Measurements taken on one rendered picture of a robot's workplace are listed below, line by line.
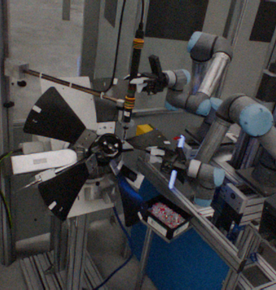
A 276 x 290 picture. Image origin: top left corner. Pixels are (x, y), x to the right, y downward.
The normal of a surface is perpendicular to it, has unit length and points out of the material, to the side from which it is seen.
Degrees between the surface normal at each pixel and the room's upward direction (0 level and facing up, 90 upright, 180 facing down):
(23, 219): 90
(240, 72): 90
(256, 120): 86
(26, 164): 50
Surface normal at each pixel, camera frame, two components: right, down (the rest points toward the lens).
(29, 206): 0.49, 0.47
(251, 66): 0.23, 0.48
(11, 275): 0.14, -0.87
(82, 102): 0.47, -0.20
